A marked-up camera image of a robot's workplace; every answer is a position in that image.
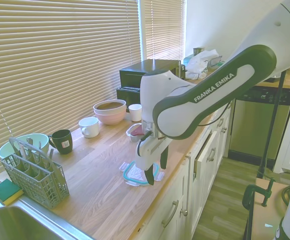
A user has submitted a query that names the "black mug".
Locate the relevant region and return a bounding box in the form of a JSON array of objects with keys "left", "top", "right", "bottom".
[{"left": 47, "top": 129, "right": 74, "bottom": 155}]

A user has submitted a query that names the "white plastic bag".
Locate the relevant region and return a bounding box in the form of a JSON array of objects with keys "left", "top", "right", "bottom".
[{"left": 185, "top": 49, "right": 220, "bottom": 80}]

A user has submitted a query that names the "green cable coil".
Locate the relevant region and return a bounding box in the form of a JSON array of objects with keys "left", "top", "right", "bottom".
[{"left": 280, "top": 184, "right": 290, "bottom": 207}]

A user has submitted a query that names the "pink bowl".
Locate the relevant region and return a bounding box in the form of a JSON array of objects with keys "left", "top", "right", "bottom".
[{"left": 94, "top": 107, "right": 127, "bottom": 126}]

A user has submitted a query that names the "dark green clamp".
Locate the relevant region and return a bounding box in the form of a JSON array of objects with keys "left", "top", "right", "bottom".
[{"left": 242, "top": 176, "right": 276, "bottom": 210}]

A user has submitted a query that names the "wide white mug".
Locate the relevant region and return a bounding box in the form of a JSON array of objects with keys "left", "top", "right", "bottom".
[{"left": 78, "top": 116, "right": 100, "bottom": 139}]

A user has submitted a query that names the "grey plastic cutlery basket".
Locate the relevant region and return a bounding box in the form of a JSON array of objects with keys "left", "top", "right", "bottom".
[{"left": 0, "top": 136, "right": 70, "bottom": 210}]

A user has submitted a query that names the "wide beige window blind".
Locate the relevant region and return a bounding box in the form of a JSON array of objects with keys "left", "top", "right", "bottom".
[{"left": 0, "top": 0, "right": 140, "bottom": 176}]

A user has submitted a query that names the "grey bowl brown inside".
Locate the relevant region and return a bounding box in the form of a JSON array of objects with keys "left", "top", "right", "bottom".
[{"left": 92, "top": 99, "right": 127, "bottom": 116}]

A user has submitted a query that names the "square glass food container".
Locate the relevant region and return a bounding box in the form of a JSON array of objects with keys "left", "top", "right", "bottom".
[{"left": 125, "top": 123, "right": 148, "bottom": 143}]

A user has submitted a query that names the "stainless steel sink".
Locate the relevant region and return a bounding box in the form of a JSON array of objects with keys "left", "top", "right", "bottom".
[{"left": 0, "top": 196, "right": 96, "bottom": 240}]

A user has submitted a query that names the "black microwave oven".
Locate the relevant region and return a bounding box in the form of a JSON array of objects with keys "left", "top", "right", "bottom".
[{"left": 119, "top": 59, "right": 186, "bottom": 87}]

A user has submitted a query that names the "tall white cup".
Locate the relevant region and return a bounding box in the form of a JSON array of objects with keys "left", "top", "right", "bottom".
[{"left": 128, "top": 103, "right": 143, "bottom": 123}]

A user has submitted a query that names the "stainless steel dishwasher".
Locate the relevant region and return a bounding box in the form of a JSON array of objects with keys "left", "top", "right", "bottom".
[{"left": 228, "top": 86, "right": 290, "bottom": 161}]

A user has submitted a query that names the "green and yellow sponge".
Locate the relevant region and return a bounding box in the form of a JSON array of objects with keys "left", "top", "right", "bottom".
[{"left": 0, "top": 178, "right": 25, "bottom": 206}]

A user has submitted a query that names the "black toaster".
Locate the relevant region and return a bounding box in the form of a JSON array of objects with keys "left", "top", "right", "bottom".
[{"left": 116, "top": 86, "right": 142, "bottom": 107}]

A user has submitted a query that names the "clear lid with teal seal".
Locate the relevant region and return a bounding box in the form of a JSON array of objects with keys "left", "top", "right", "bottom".
[{"left": 119, "top": 161, "right": 166, "bottom": 187}]

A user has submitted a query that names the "metal bar cabinet handle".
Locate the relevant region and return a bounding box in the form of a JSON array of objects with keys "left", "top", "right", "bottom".
[
  {"left": 161, "top": 199, "right": 180, "bottom": 228},
  {"left": 206, "top": 147, "right": 217, "bottom": 163}
]

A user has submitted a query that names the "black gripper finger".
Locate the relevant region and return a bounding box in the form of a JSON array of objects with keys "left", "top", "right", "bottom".
[
  {"left": 159, "top": 145, "right": 170, "bottom": 170},
  {"left": 144, "top": 166, "right": 156, "bottom": 187}
]

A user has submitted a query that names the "wooden robot mounting table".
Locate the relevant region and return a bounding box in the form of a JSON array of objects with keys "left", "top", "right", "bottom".
[{"left": 244, "top": 176, "right": 290, "bottom": 240}]

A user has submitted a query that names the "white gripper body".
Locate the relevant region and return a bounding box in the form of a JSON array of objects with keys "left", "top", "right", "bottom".
[{"left": 135, "top": 133, "right": 172, "bottom": 173}]

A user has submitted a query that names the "mint green bowl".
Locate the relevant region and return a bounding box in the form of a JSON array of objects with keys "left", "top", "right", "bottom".
[{"left": 0, "top": 133, "right": 50, "bottom": 161}]

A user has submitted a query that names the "narrow beige window blind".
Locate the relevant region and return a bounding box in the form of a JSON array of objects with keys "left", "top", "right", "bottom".
[{"left": 143, "top": 0, "right": 187, "bottom": 62}]

